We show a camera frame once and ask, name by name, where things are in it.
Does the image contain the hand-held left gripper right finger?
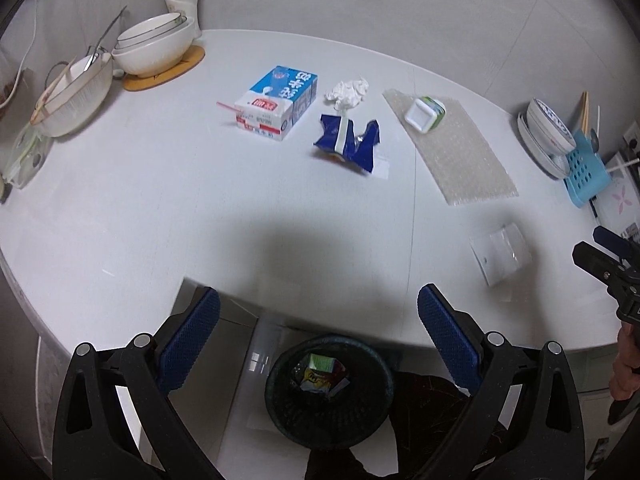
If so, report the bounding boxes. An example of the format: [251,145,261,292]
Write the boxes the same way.
[415,283,586,480]

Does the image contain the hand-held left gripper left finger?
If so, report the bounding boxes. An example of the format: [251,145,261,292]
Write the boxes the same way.
[52,286,223,480]

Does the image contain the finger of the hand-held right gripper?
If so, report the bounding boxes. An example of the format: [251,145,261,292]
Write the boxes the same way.
[572,241,629,287]
[592,226,640,262]

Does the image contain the clear plastic bag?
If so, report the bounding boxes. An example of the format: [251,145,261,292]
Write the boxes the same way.
[468,222,534,287]

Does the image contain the yellow snack bag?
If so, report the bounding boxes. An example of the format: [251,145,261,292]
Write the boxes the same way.
[298,367,337,395]

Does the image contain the green carton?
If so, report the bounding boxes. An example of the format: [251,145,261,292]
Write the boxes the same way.
[305,353,335,375]

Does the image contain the black trash bin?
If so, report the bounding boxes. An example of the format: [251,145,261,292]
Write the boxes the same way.
[263,334,395,450]

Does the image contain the torn blue wrapper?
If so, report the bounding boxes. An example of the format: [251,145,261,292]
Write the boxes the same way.
[312,108,384,174]

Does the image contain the green white yogurt cup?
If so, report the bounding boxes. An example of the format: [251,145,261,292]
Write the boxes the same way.
[403,95,448,134]

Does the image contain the blue white milk carton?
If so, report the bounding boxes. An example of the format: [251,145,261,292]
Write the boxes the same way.
[215,64,320,142]

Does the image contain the person's right hand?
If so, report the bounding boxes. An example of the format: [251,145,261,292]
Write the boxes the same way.
[608,323,640,402]

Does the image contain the white appliance pink flower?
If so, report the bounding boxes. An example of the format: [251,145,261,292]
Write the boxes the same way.
[590,160,640,242]

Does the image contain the blue utensil basket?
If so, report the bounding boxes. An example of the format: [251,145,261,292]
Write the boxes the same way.
[563,129,614,208]

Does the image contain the blue patterned bowl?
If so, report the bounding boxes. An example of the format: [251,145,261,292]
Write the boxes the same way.
[525,98,577,159]

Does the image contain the bubble wrap sheet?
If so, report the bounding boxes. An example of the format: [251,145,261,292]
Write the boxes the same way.
[382,88,520,207]

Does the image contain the clear glass lid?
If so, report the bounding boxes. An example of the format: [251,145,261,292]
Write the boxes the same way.
[1,122,54,190]

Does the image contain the crumpled white tissue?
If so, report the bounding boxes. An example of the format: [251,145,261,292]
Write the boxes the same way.
[323,77,371,111]

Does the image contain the wooden coaster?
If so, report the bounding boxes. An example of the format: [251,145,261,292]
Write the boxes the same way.
[122,44,206,94]

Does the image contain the stacked white bowls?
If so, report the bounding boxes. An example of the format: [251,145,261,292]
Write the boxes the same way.
[110,22,195,80]

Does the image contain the wooden chopsticks pair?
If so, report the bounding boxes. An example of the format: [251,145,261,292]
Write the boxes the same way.
[29,57,76,126]

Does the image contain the white bowl dark rim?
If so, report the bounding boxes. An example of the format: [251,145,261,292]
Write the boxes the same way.
[115,12,187,51]

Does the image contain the metal tongs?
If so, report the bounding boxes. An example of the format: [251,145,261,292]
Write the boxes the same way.
[84,5,129,74]

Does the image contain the white utensil holder cup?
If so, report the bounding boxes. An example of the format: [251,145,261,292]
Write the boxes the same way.
[163,0,204,39]

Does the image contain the white cable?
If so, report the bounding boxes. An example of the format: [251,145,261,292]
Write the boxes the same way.
[0,0,42,108]

